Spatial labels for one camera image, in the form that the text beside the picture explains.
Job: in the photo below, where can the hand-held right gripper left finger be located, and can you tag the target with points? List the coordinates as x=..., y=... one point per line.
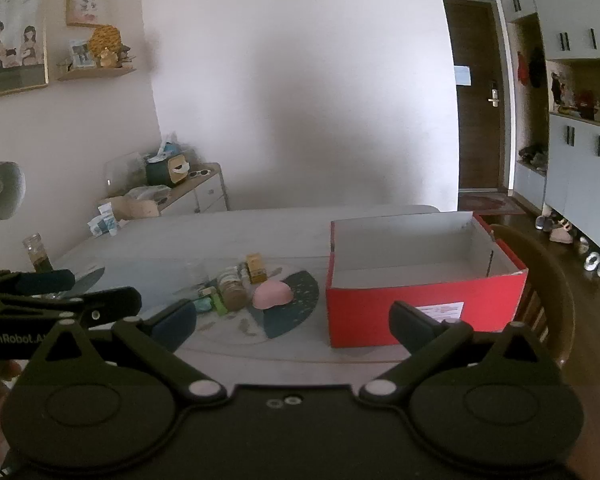
x=175, y=327

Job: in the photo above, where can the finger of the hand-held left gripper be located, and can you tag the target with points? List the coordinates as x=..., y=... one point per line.
x=45, y=282
x=112, y=302

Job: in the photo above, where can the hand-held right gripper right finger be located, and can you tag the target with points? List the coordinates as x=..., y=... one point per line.
x=410, y=325

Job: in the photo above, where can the green tube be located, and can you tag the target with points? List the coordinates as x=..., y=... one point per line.
x=219, y=304

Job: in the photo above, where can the red cardboard box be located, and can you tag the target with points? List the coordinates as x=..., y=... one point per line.
x=360, y=310

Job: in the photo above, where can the small yellow box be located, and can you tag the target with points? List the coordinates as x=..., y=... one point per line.
x=256, y=267

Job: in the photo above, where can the person's left hand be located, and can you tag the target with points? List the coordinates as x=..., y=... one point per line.
x=10, y=371

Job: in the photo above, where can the glass bottle with dark contents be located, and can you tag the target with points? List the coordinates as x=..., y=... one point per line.
x=39, y=257

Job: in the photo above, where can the teal patterned placemat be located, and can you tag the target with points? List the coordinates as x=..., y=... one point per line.
x=92, y=277

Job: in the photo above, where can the glass jar with brown contents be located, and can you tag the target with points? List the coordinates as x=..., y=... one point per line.
x=231, y=292

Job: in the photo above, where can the blue white packets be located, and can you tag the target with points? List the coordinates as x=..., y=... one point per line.
x=102, y=222

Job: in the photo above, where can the beige bag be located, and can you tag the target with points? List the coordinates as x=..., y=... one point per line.
x=135, y=207

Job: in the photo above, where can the white desk lamp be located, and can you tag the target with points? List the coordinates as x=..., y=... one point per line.
x=5, y=190

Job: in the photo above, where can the round fish-pattern placemat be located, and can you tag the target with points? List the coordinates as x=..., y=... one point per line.
x=290, y=320

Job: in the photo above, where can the clear plastic bag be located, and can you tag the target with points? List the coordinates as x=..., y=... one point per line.
x=147, y=192

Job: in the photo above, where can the white wooden-top sideboard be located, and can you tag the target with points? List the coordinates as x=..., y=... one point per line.
x=207, y=195

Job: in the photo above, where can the dark green tissue box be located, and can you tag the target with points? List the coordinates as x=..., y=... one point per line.
x=157, y=172

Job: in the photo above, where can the patterned doormat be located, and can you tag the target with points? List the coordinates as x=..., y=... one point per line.
x=485, y=205

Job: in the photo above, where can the white sunglasses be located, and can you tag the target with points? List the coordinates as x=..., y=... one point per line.
x=194, y=174

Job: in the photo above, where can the wooden chair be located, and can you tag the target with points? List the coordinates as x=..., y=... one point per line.
x=555, y=280

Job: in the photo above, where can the blue white plastic bag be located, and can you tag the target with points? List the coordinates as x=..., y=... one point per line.
x=167, y=149

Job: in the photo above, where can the grey shoes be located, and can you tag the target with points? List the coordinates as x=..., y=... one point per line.
x=545, y=222

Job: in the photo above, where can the pink slippers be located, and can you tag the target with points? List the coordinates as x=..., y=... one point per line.
x=561, y=234

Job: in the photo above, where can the dark white shoe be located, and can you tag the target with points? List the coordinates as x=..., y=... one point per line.
x=583, y=246

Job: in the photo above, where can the brown door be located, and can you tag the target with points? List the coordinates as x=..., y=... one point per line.
x=475, y=135

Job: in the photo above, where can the dark cloth pile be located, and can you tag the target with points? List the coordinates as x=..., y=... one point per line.
x=532, y=156

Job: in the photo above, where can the small photo card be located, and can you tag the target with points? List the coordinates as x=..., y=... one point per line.
x=80, y=54

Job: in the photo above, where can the small brown ornament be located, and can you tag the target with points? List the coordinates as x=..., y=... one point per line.
x=125, y=54

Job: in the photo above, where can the metal door lock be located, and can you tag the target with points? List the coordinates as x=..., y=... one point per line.
x=493, y=95

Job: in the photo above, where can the yellow woven ornament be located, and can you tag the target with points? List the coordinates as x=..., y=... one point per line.
x=105, y=40

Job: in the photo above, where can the paper sheet on door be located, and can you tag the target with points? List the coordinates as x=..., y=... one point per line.
x=462, y=75

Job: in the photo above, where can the small framed picture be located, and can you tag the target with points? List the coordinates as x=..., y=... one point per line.
x=86, y=7

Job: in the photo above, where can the red hanging bag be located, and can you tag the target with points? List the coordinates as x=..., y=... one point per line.
x=522, y=67

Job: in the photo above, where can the colourful shelf ornaments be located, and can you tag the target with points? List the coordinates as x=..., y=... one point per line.
x=585, y=100

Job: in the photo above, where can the black hanging bag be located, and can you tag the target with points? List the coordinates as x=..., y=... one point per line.
x=536, y=66

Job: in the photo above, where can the wooden wall shelf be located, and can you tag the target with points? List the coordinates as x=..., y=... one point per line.
x=95, y=73

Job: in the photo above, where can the white wall cabinet unit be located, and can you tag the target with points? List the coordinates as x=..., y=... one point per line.
x=580, y=175

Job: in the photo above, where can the wall poster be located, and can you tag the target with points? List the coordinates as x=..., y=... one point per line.
x=10, y=35

